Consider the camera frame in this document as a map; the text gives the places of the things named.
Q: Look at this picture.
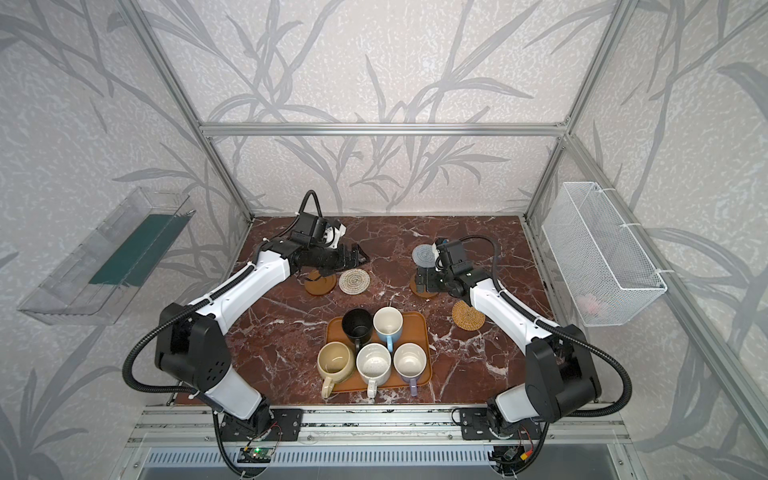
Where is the brown wooden coaster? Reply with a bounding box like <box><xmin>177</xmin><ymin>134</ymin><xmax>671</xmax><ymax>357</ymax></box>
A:
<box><xmin>409</xmin><ymin>278</ymin><xmax>437</xmax><ymax>299</ymax></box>
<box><xmin>303</xmin><ymin>270</ymin><xmax>337</xmax><ymax>296</ymax></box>

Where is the grey blue woven coaster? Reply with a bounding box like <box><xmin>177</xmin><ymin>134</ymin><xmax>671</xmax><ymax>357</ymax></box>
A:
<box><xmin>411</xmin><ymin>244</ymin><xmax>438</xmax><ymax>269</ymax></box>

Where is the tan rattan coaster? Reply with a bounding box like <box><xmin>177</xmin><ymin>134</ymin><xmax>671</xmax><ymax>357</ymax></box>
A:
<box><xmin>451</xmin><ymin>301</ymin><xmax>486</xmax><ymax>331</ymax></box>

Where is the light blue mug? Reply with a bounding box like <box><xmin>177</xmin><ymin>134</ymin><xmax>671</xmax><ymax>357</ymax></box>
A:
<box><xmin>373</xmin><ymin>306</ymin><xmax>404</xmax><ymax>354</ymax></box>

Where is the black mug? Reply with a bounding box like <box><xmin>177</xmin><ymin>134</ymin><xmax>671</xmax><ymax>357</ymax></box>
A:
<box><xmin>342</xmin><ymin>308</ymin><xmax>373</xmax><ymax>352</ymax></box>

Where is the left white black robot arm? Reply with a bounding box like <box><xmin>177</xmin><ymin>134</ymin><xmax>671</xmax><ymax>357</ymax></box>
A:
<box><xmin>122</xmin><ymin>206</ymin><xmax>370</xmax><ymax>422</ymax></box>

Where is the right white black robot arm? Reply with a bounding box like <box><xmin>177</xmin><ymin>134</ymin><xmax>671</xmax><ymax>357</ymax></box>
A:
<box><xmin>416</xmin><ymin>235</ymin><xmax>633</xmax><ymax>428</ymax></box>

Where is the white woven round coaster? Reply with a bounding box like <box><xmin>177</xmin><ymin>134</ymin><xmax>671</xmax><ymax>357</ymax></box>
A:
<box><xmin>338</xmin><ymin>268</ymin><xmax>371</xmax><ymax>295</ymax></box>

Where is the brown rectangular tray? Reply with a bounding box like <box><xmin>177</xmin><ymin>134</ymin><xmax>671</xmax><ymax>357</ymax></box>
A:
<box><xmin>326</xmin><ymin>312</ymin><xmax>433</xmax><ymax>395</ymax></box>

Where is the beige mug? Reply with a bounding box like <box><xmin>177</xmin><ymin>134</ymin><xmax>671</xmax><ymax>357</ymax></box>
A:
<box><xmin>316</xmin><ymin>341</ymin><xmax>356</xmax><ymax>399</ymax></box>

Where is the pink object in basket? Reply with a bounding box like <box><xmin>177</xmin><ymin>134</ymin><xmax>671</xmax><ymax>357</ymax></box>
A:
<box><xmin>576</xmin><ymin>294</ymin><xmax>605</xmax><ymax>317</ymax></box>

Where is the green circuit board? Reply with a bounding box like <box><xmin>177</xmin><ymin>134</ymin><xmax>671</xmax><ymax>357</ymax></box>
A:
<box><xmin>237</xmin><ymin>447</ymin><xmax>275</xmax><ymax>464</ymax></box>

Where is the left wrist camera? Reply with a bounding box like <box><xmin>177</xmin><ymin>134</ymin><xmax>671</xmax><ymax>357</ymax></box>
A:
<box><xmin>323</xmin><ymin>219</ymin><xmax>346</xmax><ymax>249</ymax></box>

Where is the white lilac-handled mug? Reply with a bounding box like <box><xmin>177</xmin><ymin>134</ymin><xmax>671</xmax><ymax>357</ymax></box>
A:
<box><xmin>393</xmin><ymin>343</ymin><xmax>428</xmax><ymax>397</ymax></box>

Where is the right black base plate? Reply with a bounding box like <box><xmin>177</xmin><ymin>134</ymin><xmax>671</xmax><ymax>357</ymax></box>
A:
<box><xmin>451</xmin><ymin>407</ymin><xmax>542</xmax><ymax>441</ymax></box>

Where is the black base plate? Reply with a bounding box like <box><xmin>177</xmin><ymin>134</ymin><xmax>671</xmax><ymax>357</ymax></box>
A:
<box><xmin>451</xmin><ymin>407</ymin><xmax>542</xmax><ymax>441</ymax></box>
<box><xmin>219</xmin><ymin>405</ymin><xmax>303</xmax><ymax>442</ymax></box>

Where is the white wire mesh basket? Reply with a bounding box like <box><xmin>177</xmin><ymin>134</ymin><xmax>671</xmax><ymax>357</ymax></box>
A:
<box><xmin>542</xmin><ymin>182</ymin><xmax>667</xmax><ymax>327</ymax></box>

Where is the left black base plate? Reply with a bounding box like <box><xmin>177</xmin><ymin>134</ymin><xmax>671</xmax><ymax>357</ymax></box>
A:
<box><xmin>219</xmin><ymin>405</ymin><xmax>303</xmax><ymax>442</ymax></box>

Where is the right controller with wires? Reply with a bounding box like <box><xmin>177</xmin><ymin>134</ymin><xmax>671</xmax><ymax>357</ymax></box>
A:
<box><xmin>488</xmin><ymin>445</ymin><xmax>535</xmax><ymax>468</ymax></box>

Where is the clear plastic wall bin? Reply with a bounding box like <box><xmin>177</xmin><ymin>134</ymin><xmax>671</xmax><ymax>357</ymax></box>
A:
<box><xmin>18</xmin><ymin>187</ymin><xmax>196</xmax><ymax>325</ymax></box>

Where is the aluminium front rail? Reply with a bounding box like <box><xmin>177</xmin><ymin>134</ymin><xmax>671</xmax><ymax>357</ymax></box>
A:
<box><xmin>125</xmin><ymin>404</ymin><xmax>631</xmax><ymax>449</ymax></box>

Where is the aluminium cage frame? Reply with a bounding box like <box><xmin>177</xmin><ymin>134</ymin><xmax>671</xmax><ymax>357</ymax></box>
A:
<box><xmin>116</xmin><ymin>1</ymin><xmax>767</xmax><ymax>452</ymax></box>

